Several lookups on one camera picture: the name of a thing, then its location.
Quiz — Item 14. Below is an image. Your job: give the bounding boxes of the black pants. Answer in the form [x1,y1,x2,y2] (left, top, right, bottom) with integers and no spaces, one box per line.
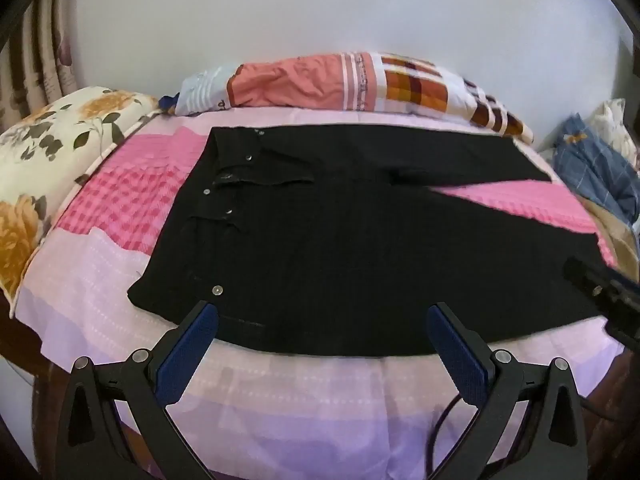
[128,125,602,356]

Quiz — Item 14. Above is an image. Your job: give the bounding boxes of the blue plaid cloth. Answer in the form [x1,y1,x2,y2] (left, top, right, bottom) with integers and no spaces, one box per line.
[552,114,639,226]

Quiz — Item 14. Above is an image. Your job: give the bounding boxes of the white cloth at right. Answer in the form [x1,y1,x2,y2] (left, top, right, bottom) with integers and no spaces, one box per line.
[587,99,639,168]

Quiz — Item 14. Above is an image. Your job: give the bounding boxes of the floral cream pillow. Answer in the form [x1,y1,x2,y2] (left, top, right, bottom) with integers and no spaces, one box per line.
[1,87,158,310]

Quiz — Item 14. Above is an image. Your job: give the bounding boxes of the beige floral curtain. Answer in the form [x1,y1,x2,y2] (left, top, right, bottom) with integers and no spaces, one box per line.
[1,0,78,129]

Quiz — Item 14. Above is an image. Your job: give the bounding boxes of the orange plaid folded quilt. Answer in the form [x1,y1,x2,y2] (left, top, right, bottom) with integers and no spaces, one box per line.
[160,52,534,144]

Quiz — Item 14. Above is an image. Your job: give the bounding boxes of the brown wooden bed frame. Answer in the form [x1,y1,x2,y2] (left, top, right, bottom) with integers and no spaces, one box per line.
[1,299,67,479]

